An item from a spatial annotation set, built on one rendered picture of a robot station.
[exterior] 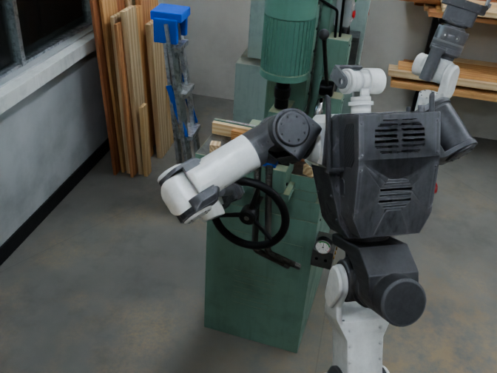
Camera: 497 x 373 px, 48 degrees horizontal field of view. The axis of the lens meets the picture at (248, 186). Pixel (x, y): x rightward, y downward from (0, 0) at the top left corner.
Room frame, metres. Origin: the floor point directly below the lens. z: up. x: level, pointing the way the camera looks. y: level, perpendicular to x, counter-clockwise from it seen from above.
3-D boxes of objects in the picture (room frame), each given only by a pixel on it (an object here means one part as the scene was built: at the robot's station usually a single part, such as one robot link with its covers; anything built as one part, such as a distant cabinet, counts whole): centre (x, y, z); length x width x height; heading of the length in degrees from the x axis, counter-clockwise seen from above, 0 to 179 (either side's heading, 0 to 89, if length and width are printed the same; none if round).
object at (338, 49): (2.06, -0.30, 1.22); 0.09 x 0.08 x 0.15; 165
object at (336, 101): (2.03, -0.30, 1.02); 0.09 x 0.07 x 0.12; 75
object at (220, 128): (1.91, -0.13, 0.92); 0.60 x 0.02 x 0.05; 75
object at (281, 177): (1.70, -0.07, 0.91); 0.15 x 0.14 x 0.09; 75
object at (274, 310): (2.01, -0.13, 0.35); 0.58 x 0.45 x 0.71; 165
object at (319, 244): (1.62, -0.29, 0.65); 0.06 x 0.04 x 0.08; 75
